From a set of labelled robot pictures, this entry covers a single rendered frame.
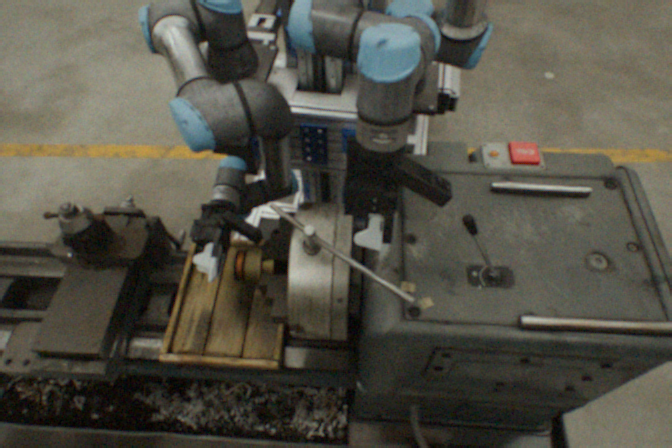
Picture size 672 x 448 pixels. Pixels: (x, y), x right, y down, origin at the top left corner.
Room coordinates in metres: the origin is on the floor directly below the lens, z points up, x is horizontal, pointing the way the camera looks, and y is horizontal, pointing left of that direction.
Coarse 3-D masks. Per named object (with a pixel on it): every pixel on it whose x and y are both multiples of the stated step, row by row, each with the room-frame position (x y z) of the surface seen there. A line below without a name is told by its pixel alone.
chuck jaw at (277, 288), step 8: (264, 280) 0.48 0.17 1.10; (272, 280) 0.48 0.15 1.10; (280, 280) 0.48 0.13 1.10; (264, 288) 0.46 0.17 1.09; (272, 288) 0.45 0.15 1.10; (280, 288) 0.45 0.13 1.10; (272, 296) 0.43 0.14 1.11; (280, 296) 0.43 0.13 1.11; (272, 304) 0.43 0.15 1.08; (280, 304) 0.41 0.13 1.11; (272, 312) 0.40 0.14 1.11; (280, 312) 0.39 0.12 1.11; (280, 320) 0.38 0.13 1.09; (296, 328) 0.37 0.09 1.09
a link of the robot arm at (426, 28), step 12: (372, 12) 0.62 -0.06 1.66; (360, 24) 0.59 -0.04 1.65; (372, 24) 0.59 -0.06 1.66; (408, 24) 0.58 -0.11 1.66; (420, 24) 0.59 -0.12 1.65; (432, 24) 0.61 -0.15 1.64; (360, 36) 0.58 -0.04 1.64; (420, 36) 0.56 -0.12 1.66; (432, 36) 0.58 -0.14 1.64; (420, 48) 0.53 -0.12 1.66; (432, 48) 0.56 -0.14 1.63; (432, 60) 0.57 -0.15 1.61
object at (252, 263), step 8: (240, 256) 0.53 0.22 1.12; (248, 256) 0.53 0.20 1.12; (256, 256) 0.53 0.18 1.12; (240, 264) 0.51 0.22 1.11; (248, 264) 0.51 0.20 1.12; (256, 264) 0.51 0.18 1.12; (264, 264) 0.51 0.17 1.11; (272, 264) 0.51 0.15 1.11; (240, 272) 0.50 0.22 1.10; (248, 272) 0.49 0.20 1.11; (256, 272) 0.49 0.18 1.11; (264, 272) 0.50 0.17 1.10; (272, 272) 0.50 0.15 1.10; (240, 280) 0.49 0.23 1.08; (248, 280) 0.49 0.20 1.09; (256, 280) 0.48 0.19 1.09
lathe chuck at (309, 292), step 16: (320, 208) 0.59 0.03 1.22; (336, 208) 0.59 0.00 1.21; (304, 224) 0.54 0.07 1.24; (320, 224) 0.54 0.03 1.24; (304, 240) 0.50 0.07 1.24; (304, 256) 0.46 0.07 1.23; (320, 256) 0.46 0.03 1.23; (288, 272) 0.44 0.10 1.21; (304, 272) 0.43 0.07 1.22; (320, 272) 0.43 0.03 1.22; (288, 288) 0.41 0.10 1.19; (304, 288) 0.41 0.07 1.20; (320, 288) 0.41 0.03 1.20; (288, 304) 0.39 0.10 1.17; (304, 304) 0.39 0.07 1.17; (320, 304) 0.38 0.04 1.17; (288, 320) 0.37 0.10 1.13; (304, 320) 0.37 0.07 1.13; (320, 320) 0.36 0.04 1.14; (304, 336) 0.36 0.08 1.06; (320, 336) 0.35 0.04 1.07
